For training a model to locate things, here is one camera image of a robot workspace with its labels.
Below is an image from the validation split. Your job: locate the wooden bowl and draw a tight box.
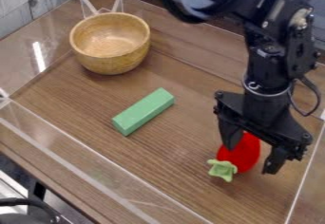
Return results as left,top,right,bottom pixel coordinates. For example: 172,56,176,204
69,12,152,75

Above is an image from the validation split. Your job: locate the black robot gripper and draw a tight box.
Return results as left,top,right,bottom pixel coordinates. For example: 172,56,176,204
213,89,314,175

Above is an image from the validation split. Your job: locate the red plush strawberry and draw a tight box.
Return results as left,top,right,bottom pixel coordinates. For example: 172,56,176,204
208,132,261,182

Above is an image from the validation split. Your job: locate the green rectangular block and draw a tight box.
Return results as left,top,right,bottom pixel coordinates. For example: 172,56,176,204
113,87,176,136

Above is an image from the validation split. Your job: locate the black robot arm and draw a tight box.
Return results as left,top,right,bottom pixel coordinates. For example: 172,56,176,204
161,0,322,175

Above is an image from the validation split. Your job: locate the clear acrylic tray wall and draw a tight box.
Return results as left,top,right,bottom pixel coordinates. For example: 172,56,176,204
0,0,325,224

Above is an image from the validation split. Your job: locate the black cable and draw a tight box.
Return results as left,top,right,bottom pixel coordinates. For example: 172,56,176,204
0,197,59,224

